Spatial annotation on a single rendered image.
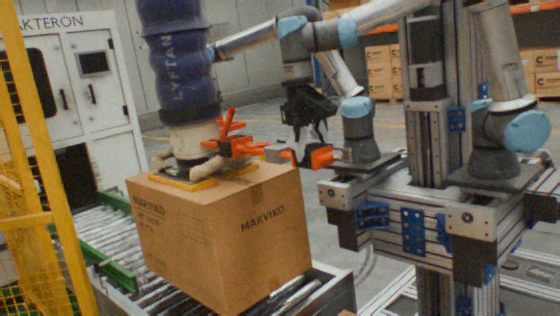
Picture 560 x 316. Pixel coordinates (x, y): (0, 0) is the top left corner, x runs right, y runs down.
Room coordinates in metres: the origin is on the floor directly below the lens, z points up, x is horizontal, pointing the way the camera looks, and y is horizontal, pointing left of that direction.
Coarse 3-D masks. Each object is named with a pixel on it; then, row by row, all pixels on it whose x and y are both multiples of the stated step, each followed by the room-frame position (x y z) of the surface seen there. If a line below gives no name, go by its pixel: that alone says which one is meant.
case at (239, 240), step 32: (256, 160) 1.64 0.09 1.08; (128, 192) 1.65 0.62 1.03; (160, 192) 1.42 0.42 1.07; (224, 192) 1.29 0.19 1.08; (256, 192) 1.33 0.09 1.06; (288, 192) 1.42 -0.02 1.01; (160, 224) 1.47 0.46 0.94; (192, 224) 1.28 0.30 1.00; (224, 224) 1.23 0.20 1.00; (256, 224) 1.31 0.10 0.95; (288, 224) 1.40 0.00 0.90; (160, 256) 1.52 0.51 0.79; (192, 256) 1.32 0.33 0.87; (224, 256) 1.22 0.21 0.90; (256, 256) 1.30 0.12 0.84; (288, 256) 1.39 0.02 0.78; (192, 288) 1.36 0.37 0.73; (224, 288) 1.21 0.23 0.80; (256, 288) 1.28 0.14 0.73
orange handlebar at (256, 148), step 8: (216, 120) 1.91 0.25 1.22; (232, 128) 1.70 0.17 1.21; (200, 144) 1.48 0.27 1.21; (208, 144) 1.44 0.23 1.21; (216, 144) 1.40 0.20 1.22; (248, 144) 1.29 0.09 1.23; (256, 144) 1.27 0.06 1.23; (264, 144) 1.27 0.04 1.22; (248, 152) 1.27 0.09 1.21; (256, 152) 1.23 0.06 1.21; (280, 152) 1.16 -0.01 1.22; (288, 152) 1.13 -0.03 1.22; (328, 152) 1.07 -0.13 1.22; (320, 160) 1.04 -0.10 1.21; (328, 160) 1.05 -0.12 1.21
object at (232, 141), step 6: (222, 138) 1.38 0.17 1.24; (228, 138) 1.39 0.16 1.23; (234, 138) 1.40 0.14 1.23; (240, 138) 1.33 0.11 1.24; (246, 138) 1.34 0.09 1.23; (252, 138) 1.37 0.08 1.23; (222, 144) 1.33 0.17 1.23; (228, 144) 1.31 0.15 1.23; (234, 144) 1.31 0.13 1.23; (240, 144) 1.33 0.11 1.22; (222, 150) 1.35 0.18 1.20; (228, 150) 1.33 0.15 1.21; (234, 150) 1.31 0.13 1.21; (228, 156) 1.32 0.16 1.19; (234, 156) 1.31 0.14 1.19; (240, 156) 1.32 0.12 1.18
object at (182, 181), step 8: (152, 176) 1.56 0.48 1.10; (160, 176) 1.53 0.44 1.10; (168, 176) 1.50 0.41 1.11; (176, 176) 1.48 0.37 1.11; (184, 176) 1.45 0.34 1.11; (168, 184) 1.46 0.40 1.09; (176, 184) 1.41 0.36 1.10; (184, 184) 1.38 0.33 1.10; (192, 184) 1.37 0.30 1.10; (200, 184) 1.36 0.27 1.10; (208, 184) 1.38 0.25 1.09; (192, 192) 1.34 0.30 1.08
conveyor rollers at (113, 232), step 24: (72, 216) 2.91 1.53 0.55; (96, 216) 2.84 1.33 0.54; (120, 216) 2.77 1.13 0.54; (96, 240) 2.39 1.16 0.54; (120, 240) 2.32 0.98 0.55; (120, 264) 2.02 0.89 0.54; (144, 264) 2.01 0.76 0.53; (120, 288) 1.76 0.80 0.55; (144, 288) 1.73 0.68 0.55; (168, 288) 1.71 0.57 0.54; (288, 288) 1.58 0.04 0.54; (312, 288) 1.55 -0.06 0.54; (168, 312) 1.51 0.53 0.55; (192, 312) 1.49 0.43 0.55; (216, 312) 1.46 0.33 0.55; (240, 312) 1.44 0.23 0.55
